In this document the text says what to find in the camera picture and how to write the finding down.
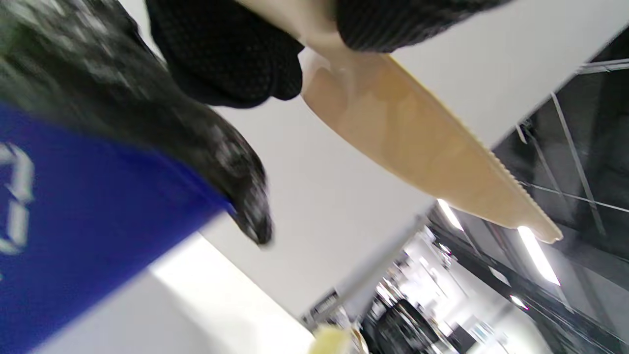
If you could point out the white table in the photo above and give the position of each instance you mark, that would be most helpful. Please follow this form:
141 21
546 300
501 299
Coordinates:
196 319

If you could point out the black plastic trash bag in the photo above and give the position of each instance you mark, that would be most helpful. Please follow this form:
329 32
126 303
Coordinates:
98 73

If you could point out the blue recycling bin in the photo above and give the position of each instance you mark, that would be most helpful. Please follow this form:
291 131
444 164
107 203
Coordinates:
98 221

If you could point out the ceiling light strip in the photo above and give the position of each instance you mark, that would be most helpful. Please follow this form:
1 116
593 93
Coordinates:
538 255
449 215

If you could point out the beige plastic dustpan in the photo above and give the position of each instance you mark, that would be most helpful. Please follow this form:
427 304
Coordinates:
393 128

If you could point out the white partition panel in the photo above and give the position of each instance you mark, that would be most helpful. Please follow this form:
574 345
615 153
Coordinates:
319 196

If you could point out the person's left hand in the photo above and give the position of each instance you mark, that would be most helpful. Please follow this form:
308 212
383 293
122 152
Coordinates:
221 49

